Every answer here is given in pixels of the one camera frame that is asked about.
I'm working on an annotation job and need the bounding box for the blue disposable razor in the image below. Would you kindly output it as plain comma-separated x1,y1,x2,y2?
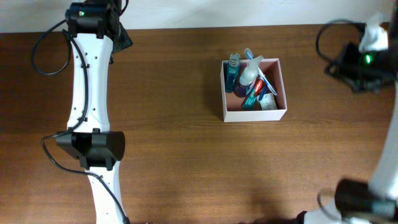
257,86,267,101

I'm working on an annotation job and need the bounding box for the green white soap box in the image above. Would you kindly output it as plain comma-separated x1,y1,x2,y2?
257,93,278,111

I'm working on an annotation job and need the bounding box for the teal mouthwash bottle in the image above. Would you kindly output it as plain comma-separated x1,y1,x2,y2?
225,53,241,93

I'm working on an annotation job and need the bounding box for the clear blue sanitizer bottle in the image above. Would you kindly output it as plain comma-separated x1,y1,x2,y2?
234,55,264,98

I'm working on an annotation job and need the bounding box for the blue white toothbrush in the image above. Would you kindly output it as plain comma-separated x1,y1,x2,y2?
244,48,277,96

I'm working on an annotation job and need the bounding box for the teal toothpaste tube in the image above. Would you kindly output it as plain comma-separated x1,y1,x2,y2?
243,78,264,110

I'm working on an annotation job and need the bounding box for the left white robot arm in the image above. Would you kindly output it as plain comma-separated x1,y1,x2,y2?
56,1,132,223

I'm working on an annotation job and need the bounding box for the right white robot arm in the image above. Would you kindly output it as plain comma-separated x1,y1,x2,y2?
291,4,397,223

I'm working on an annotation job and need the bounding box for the white open cardboard box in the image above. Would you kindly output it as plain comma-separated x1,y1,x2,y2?
220,58,287,123

